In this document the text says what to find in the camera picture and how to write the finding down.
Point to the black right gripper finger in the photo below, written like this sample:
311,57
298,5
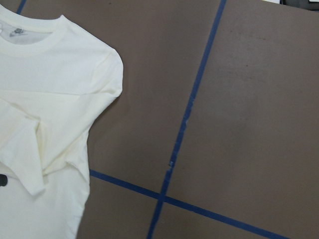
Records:
3,180

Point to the cream long-sleeve cat shirt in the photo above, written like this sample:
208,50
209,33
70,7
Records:
55,80

